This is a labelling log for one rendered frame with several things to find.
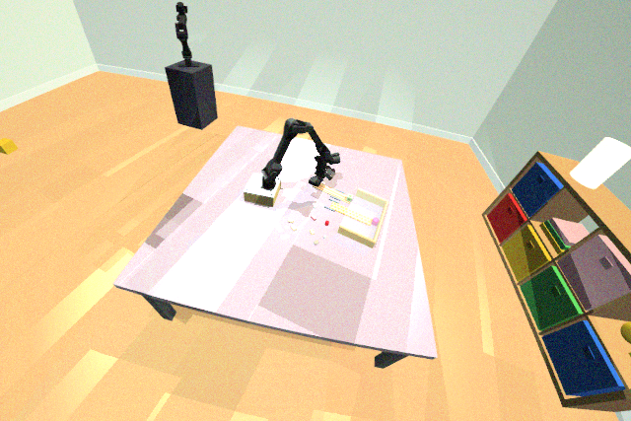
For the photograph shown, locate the yellow strip with red lines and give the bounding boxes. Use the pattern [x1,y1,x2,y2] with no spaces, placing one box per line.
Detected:
[313,183,350,204]

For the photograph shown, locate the yellow strip with orange dots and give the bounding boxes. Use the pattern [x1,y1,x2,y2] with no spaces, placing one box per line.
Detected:
[329,202,348,215]

